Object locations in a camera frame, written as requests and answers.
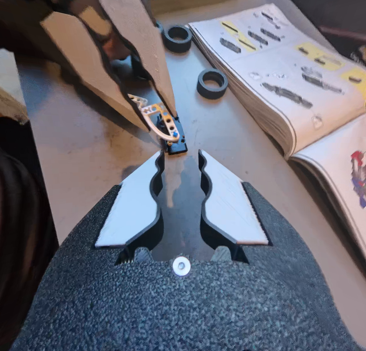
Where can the person's clothed body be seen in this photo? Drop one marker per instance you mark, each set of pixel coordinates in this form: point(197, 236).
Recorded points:
point(20, 213)

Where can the black panel brick with pins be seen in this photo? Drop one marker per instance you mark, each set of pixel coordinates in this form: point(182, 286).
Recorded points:
point(177, 146)

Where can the person's left hand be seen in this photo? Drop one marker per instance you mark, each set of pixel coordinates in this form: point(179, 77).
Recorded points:
point(117, 49)

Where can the grey desk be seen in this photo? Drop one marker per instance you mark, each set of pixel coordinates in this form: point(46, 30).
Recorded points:
point(243, 156)

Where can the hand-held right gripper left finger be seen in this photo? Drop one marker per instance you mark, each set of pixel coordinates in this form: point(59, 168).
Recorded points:
point(128, 216)

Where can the person's left forearm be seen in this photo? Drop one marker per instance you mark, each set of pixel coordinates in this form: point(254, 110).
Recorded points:
point(20, 27)

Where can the open instruction booklet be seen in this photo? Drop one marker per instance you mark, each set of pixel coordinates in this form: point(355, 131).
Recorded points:
point(271, 70)

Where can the white curved brick with pin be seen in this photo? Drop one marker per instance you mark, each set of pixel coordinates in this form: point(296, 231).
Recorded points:
point(148, 119)

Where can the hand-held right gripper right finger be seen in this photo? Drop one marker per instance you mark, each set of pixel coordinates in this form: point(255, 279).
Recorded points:
point(231, 213)

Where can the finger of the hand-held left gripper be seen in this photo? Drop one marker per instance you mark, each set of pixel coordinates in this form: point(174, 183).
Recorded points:
point(134, 27)
point(80, 56)

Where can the toy car set box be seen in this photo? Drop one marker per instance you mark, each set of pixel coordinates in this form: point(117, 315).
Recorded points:
point(320, 2)

